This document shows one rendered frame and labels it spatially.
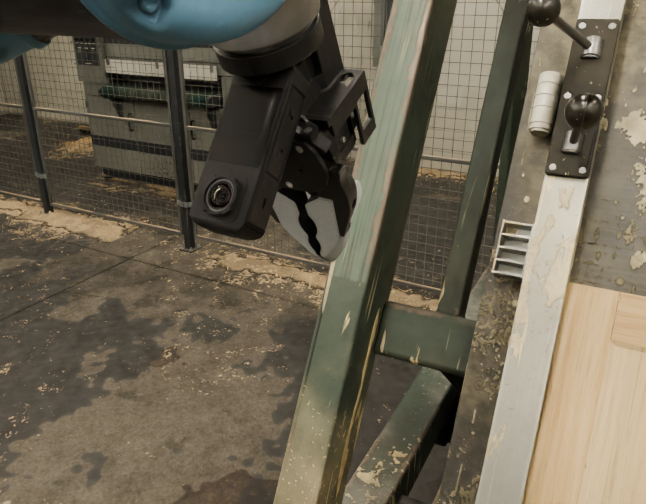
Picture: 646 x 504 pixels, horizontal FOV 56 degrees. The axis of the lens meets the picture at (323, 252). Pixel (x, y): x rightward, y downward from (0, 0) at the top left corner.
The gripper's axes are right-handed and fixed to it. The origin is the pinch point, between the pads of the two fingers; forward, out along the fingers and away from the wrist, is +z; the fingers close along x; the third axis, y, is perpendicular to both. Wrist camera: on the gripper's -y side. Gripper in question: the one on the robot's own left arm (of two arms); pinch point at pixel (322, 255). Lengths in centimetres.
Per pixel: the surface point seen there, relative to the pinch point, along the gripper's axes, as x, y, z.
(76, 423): 157, 5, 157
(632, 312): -24.0, 20.4, 25.6
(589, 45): -13.1, 43.2, 5.9
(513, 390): -13.7, 8.5, 29.9
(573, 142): -14.0, 32.5, 11.9
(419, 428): 7, 17, 73
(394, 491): 5, 2, 66
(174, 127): 242, 181, 159
